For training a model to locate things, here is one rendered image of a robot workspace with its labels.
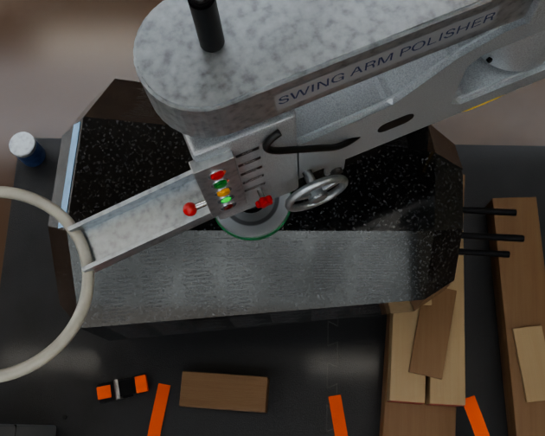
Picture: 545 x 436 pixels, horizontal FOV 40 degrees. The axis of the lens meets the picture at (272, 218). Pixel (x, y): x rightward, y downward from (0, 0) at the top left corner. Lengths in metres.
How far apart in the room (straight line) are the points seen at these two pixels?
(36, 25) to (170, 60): 2.21
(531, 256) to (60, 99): 1.94
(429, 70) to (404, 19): 0.25
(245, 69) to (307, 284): 1.01
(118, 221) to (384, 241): 0.70
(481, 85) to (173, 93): 0.78
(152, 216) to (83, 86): 1.41
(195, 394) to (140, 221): 0.94
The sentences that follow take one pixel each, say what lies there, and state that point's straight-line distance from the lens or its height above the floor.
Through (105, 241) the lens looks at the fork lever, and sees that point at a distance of 1.89.
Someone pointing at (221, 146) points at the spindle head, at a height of 1.54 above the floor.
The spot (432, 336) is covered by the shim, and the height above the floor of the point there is 0.26.
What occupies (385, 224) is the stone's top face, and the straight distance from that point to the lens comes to 2.00.
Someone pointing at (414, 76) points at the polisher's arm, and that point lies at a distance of 1.47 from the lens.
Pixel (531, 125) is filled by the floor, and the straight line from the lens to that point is 3.11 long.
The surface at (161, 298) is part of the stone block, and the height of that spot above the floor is 0.66.
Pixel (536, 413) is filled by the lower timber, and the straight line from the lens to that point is 2.73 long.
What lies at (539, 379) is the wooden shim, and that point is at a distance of 2.72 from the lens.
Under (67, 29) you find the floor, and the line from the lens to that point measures 3.33.
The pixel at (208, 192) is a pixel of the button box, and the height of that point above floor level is 1.39.
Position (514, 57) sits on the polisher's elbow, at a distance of 1.67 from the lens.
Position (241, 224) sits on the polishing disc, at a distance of 1.97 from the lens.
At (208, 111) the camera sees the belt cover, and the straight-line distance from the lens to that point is 1.17.
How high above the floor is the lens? 2.74
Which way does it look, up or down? 74 degrees down
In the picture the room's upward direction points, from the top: 10 degrees counter-clockwise
